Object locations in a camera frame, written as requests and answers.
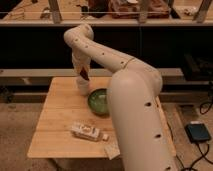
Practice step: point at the white ceramic cup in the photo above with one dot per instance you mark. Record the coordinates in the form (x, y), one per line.
(83, 86)

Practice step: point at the black foot pedal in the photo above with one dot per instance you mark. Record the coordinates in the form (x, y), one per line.
(197, 133)

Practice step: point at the green ceramic bowl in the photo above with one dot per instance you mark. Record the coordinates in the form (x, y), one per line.
(97, 101)

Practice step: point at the wooden table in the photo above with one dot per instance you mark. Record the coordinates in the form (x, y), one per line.
(63, 106)

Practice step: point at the red chili pepper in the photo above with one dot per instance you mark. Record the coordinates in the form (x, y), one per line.
(84, 74)

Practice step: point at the background workbench shelf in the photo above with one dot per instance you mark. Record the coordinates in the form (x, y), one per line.
(106, 12)

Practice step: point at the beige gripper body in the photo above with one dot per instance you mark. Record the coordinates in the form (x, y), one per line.
(79, 62)

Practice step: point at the clear plastic bottle lying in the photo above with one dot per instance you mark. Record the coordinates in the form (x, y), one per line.
(88, 132)

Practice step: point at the beige sponge block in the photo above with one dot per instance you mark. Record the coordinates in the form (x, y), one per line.
(112, 151)

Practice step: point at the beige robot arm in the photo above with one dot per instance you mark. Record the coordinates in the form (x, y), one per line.
(131, 98)

